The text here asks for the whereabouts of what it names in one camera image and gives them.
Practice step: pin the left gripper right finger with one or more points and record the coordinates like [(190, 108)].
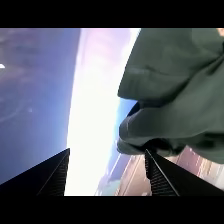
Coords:
[(173, 180)]

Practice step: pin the dark green garment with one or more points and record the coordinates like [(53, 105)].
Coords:
[(173, 93)]

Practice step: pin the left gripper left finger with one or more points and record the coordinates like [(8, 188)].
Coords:
[(43, 178)]

